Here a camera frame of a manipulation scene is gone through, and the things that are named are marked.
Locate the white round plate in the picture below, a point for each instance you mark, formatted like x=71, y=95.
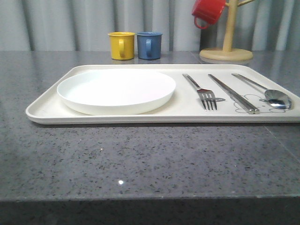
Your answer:
x=116, y=91

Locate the silver metal fork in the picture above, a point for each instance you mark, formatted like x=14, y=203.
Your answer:
x=206, y=96

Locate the silver metal spoon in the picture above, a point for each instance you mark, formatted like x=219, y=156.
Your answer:
x=275, y=98

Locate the cream rabbit serving tray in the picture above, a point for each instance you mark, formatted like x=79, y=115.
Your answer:
x=237, y=101

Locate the blue enamel mug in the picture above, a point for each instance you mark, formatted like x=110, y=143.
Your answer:
x=149, y=45

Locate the yellow enamel mug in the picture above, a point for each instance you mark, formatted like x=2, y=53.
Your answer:
x=122, y=45

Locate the wooden mug tree stand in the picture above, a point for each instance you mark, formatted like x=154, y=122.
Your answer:
x=227, y=52

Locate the red enamel mug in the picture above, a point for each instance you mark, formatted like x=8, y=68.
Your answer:
x=208, y=11

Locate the grey pleated curtain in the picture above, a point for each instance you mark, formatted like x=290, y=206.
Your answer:
x=83, y=25

